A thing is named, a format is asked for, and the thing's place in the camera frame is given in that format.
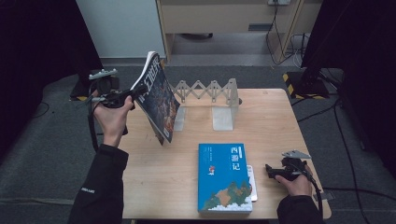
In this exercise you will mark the dark curtain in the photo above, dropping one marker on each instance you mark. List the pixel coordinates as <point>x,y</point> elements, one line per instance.
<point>37,46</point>
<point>364,46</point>

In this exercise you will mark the dark illustrated magazine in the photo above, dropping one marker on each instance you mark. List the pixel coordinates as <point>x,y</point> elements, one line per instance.
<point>158,102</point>

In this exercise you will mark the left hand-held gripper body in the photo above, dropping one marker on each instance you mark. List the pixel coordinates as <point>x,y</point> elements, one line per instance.
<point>107,90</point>

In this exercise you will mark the white power strip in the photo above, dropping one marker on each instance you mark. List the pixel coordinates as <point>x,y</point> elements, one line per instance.
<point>278,2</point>

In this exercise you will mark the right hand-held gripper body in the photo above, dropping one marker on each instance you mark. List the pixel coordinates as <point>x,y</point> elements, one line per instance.
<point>294,169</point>

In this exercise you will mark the person's right hand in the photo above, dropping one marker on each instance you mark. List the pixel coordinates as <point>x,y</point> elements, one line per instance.
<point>299,188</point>

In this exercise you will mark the grey tape strip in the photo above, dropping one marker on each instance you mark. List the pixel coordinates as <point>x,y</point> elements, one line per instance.
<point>325,196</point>

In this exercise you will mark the white caterpillar picture book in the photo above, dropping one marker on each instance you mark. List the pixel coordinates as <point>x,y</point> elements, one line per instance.
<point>252,183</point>

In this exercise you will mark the white cabinet panel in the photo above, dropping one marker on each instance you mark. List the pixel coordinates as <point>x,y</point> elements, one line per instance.
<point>121,28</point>

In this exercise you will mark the thick blue book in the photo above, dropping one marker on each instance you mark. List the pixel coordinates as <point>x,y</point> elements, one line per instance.
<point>222,177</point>

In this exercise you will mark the person's left hand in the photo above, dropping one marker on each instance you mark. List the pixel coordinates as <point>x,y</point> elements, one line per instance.
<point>113,124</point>

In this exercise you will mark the light wooden office desk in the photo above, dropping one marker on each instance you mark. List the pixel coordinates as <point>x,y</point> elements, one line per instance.
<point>218,15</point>

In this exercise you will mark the grey expandable metal book rack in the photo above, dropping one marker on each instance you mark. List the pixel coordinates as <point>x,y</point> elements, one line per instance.
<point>222,118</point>

